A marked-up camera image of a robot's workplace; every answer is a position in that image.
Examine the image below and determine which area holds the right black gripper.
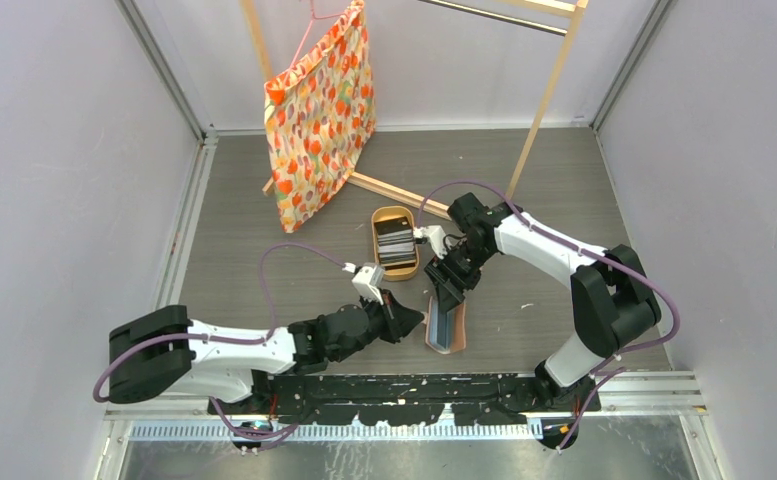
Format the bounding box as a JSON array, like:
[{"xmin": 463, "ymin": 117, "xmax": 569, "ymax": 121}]
[{"xmin": 424, "ymin": 240, "xmax": 494, "ymax": 315}]

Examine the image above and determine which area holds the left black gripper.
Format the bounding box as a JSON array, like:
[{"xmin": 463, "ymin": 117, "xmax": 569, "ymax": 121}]
[{"xmin": 331, "ymin": 287, "xmax": 423, "ymax": 363}]

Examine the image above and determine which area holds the pink leather card holder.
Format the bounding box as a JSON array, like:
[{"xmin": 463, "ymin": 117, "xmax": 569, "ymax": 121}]
[{"xmin": 425, "ymin": 297, "xmax": 467, "ymax": 355}]

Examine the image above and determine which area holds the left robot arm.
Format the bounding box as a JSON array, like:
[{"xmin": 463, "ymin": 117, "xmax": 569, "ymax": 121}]
[{"xmin": 94, "ymin": 290, "xmax": 426, "ymax": 414}]

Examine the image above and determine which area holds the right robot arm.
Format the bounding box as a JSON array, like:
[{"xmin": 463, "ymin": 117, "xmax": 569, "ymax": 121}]
[{"xmin": 414, "ymin": 193, "xmax": 661, "ymax": 411}]

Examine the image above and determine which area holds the stack of credit cards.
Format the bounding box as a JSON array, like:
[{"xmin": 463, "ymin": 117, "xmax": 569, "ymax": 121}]
[{"xmin": 373, "ymin": 216, "xmax": 417, "ymax": 269}]

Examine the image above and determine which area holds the floral orange fabric bag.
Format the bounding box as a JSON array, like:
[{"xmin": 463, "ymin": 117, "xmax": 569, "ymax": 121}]
[{"xmin": 264, "ymin": 1, "xmax": 376, "ymax": 233}]

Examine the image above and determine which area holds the wooden clothes rack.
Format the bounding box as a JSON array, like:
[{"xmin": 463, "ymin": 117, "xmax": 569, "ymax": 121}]
[{"xmin": 240, "ymin": 0, "xmax": 591, "ymax": 223}]

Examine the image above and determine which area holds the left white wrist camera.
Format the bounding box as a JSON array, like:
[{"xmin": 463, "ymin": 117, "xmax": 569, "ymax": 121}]
[{"xmin": 342, "ymin": 262, "xmax": 385, "ymax": 305}]

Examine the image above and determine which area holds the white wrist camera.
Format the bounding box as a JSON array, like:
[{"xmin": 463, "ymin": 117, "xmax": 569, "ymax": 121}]
[
  {"xmin": 412, "ymin": 225, "xmax": 449, "ymax": 259},
  {"xmin": 342, "ymin": 262, "xmax": 385, "ymax": 305}
]

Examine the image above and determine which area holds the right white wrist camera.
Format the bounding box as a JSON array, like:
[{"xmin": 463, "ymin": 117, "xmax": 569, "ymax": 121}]
[{"xmin": 412, "ymin": 225, "xmax": 449, "ymax": 259}]

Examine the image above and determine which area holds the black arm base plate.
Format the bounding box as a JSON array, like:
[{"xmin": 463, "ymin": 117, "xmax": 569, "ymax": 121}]
[{"xmin": 220, "ymin": 373, "xmax": 600, "ymax": 427}]

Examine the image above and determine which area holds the pink wire hanger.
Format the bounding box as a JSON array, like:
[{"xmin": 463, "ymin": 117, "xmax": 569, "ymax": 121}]
[{"xmin": 288, "ymin": 0, "xmax": 351, "ymax": 68}]

